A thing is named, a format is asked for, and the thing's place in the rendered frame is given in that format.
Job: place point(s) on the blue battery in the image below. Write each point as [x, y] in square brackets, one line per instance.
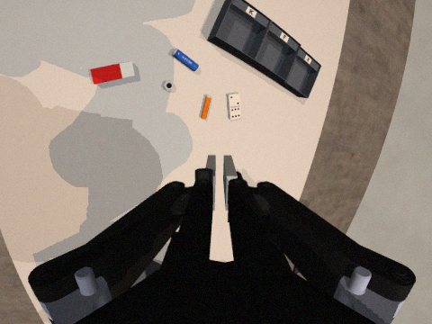
[184, 59]

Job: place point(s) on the orange battery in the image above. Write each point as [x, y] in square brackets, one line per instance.
[206, 106]

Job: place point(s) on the red and white eraser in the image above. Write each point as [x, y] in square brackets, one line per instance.
[112, 72]

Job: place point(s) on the white hex nut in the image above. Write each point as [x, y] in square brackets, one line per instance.
[168, 85]

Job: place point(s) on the white domino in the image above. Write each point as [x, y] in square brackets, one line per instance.
[234, 106]

